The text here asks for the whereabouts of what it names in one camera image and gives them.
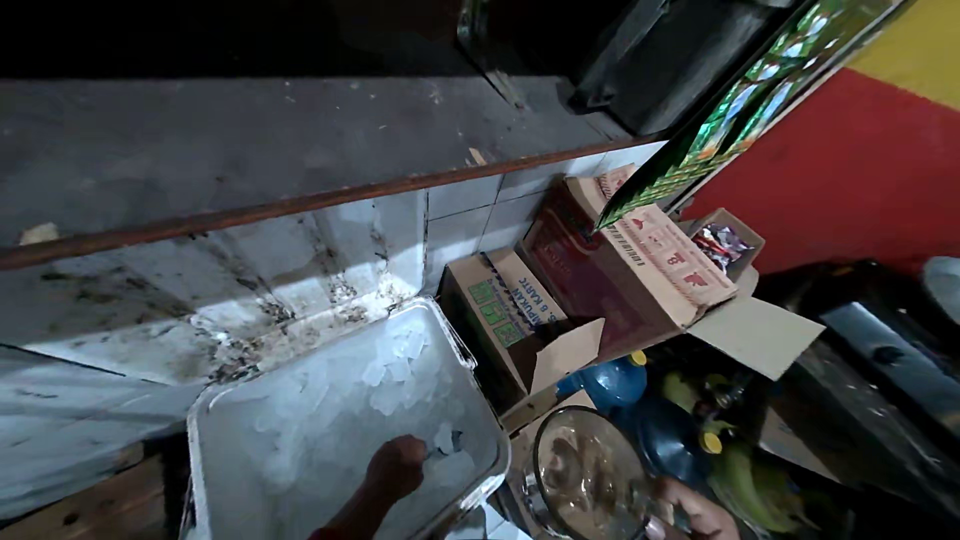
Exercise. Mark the pile of shiny sachets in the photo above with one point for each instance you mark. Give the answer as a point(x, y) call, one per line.
point(722, 247)

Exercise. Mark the white ice container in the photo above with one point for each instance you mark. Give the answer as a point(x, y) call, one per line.
point(201, 457)

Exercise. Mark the grey metal stove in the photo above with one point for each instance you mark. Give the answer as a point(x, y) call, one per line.
point(885, 360)

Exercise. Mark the person's left fingers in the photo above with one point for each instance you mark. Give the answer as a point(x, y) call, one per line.
point(412, 450)

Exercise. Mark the wooden plank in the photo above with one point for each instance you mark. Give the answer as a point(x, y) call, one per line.
point(105, 499)

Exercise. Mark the person's right fingers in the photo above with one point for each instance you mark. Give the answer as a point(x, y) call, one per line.
point(679, 495)

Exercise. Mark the person's right hand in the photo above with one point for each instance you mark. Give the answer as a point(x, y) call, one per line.
point(701, 514)

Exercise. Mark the hanging green shiny packet strips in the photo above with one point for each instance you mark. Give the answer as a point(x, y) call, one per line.
point(731, 124)

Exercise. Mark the large red cardboard box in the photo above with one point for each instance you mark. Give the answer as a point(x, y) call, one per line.
point(585, 277)

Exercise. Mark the person's left hand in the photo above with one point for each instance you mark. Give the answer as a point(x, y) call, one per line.
point(397, 466)

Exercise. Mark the black plastic crate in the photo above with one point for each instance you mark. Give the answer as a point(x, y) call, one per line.
point(675, 67)

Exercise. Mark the small open cardboard box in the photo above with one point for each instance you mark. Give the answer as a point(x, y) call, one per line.
point(750, 234)

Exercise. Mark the clear glass mug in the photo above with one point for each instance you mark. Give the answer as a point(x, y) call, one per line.
point(589, 465)

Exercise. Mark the pile of ice cubes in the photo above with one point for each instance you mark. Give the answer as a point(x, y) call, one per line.
point(405, 360)

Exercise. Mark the blue water jug, yellow cap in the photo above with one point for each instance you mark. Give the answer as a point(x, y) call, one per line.
point(667, 439)
point(615, 381)

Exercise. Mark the person's left forearm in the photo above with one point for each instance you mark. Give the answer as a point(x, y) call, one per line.
point(356, 515)

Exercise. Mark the grey counter with wooden edge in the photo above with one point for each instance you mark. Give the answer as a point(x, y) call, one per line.
point(225, 142)

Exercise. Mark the brown cardboard box, green print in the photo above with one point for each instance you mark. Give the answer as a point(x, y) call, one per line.
point(491, 300)

